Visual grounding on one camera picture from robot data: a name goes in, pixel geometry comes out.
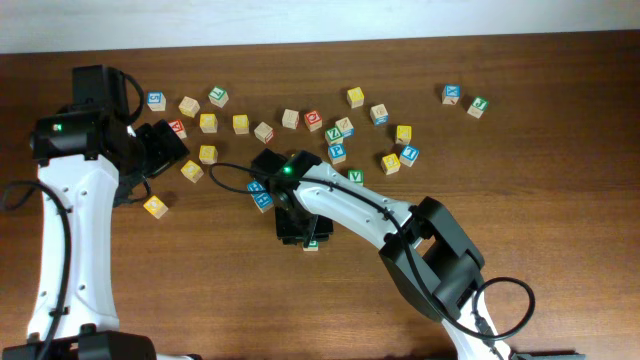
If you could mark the green L block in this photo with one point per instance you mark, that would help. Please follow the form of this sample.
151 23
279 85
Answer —
218 96

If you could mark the red Y block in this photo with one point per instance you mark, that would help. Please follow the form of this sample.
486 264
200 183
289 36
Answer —
178 127

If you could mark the blue X block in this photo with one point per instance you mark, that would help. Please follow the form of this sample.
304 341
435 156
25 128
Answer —
451 94

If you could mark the blue T block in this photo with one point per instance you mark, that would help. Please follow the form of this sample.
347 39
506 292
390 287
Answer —
409 155

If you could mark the green Z block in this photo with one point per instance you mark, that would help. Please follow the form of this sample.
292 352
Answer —
334 136

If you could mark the green J block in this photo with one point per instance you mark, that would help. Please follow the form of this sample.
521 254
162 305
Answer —
477 107

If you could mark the green R block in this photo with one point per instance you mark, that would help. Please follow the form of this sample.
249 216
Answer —
312 246

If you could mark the yellow Q block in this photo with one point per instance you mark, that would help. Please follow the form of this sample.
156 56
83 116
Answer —
390 164

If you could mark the yellow K block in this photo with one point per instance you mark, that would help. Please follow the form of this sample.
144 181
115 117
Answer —
403 134

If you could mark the wooden shell blue-side block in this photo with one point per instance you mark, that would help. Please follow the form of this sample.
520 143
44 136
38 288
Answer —
379 114

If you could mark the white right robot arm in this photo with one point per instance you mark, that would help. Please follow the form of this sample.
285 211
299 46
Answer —
431 260

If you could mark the plain wooden K-engraved block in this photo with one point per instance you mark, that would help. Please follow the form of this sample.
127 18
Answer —
290 119

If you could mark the wooden leaf blue-side block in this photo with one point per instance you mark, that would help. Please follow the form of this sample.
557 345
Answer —
346 127

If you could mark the yellow O block near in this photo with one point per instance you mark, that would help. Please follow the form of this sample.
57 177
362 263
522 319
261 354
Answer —
155 207

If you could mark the blue P block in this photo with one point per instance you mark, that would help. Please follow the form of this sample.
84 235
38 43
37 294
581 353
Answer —
337 153

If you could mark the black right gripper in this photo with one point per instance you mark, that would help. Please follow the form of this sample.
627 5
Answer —
290 233

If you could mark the yellow W block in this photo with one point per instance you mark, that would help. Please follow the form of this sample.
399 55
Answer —
355 97

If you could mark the yellow O block far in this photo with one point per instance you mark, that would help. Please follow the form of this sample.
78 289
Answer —
192 171

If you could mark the plain wooden yellow-side block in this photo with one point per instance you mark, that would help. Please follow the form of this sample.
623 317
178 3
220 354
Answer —
189 107

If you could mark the yellow G block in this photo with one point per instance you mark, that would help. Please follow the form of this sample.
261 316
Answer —
208 123

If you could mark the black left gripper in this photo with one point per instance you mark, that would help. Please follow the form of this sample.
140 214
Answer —
167 145

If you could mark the blue H block upper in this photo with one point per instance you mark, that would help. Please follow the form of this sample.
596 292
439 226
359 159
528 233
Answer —
255 188

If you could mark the plain wooden red-side block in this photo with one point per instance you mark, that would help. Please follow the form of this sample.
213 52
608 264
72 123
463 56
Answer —
264 132

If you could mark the blue H block lower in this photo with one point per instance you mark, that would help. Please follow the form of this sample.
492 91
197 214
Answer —
263 201

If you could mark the yellow o block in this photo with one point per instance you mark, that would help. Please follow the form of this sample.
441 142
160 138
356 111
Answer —
155 207
192 171

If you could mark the green V block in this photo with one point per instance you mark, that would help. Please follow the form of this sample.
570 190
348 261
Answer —
356 176

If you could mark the blue 5 block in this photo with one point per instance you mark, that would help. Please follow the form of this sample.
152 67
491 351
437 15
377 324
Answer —
156 101

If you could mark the yellow S block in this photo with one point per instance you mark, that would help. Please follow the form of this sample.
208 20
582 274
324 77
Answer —
241 124
208 154

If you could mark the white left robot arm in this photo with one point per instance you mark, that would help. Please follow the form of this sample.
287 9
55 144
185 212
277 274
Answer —
90 158

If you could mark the blue h block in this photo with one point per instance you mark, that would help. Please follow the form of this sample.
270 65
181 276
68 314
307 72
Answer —
263 201
255 188

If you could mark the red O block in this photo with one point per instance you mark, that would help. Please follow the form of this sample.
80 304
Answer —
313 120

